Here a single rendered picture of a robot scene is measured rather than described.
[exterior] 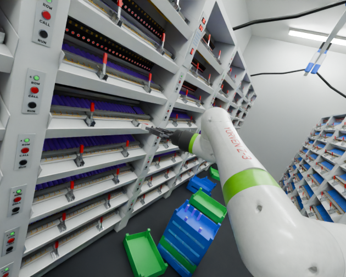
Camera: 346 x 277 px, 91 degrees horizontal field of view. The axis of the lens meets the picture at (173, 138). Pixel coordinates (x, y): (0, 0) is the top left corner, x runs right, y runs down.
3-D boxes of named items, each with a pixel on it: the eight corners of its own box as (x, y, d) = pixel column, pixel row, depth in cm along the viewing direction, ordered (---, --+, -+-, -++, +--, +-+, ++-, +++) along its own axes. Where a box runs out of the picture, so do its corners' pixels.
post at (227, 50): (169, 195, 199) (239, 45, 153) (165, 198, 191) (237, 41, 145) (156, 186, 207) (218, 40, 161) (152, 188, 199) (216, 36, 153)
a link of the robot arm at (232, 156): (218, 204, 42) (264, 202, 42) (226, 169, 35) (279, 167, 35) (197, 128, 72) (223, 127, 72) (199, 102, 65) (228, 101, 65)
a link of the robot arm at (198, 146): (217, 171, 68) (227, 156, 75) (222, 146, 61) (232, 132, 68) (187, 159, 74) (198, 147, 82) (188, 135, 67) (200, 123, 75)
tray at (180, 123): (195, 131, 169) (204, 120, 163) (161, 132, 116) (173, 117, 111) (182, 116, 175) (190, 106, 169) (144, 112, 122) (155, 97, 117)
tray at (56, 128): (152, 132, 108) (161, 122, 104) (42, 138, 55) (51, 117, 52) (135, 111, 114) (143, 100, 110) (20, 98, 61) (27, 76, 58)
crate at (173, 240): (207, 247, 129) (211, 240, 127) (197, 266, 112) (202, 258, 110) (176, 221, 142) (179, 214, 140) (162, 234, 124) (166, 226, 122)
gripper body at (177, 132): (176, 148, 75) (158, 142, 79) (184, 146, 82) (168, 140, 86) (179, 131, 73) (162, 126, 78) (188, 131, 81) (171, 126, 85)
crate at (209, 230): (216, 232, 125) (221, 223, 123) (207, 249, 108) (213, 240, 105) (183, 206, 138) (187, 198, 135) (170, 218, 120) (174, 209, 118)
